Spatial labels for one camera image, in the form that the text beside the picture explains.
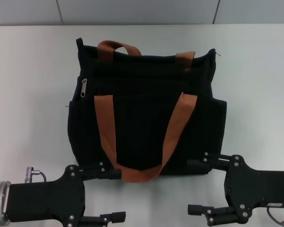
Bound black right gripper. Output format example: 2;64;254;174
187;151;284;225

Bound black food bag brown handles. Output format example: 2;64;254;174
65;37;228;184

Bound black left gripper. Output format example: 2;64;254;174
5;161;127;227

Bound left gripper cable with connector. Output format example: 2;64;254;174
26;166;47;184

